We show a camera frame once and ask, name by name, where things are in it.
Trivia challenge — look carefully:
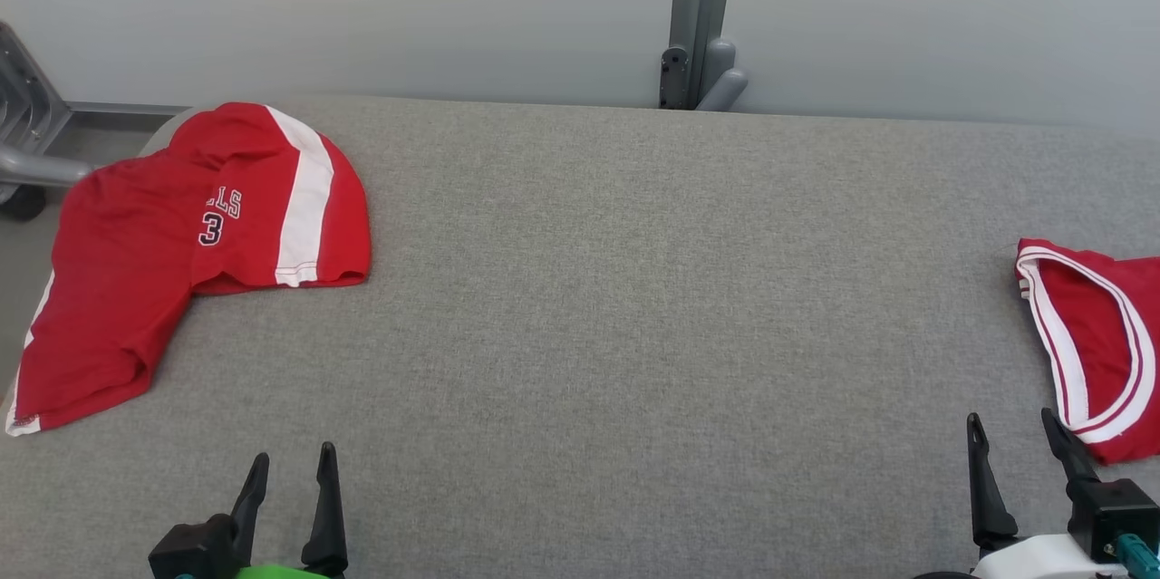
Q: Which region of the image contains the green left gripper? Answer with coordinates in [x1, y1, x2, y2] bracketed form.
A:
[227, 441, 350, 579]

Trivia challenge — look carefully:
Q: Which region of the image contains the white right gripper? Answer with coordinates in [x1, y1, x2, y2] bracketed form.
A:
[966, 407, 1130, 579]

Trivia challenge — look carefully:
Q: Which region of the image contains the red jersey with white trim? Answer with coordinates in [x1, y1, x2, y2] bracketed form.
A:
[1014, 237, 1160, 468]

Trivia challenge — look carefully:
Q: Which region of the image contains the red numbered jersey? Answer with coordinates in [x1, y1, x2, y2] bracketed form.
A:
[5, 101, 372, 438]

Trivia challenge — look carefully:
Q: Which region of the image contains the black caster wheel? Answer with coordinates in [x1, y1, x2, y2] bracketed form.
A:
[0, 184, 48, 223]

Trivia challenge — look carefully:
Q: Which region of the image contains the grey metal cart frame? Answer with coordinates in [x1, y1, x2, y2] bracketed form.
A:
[0, 21, 188, 188]

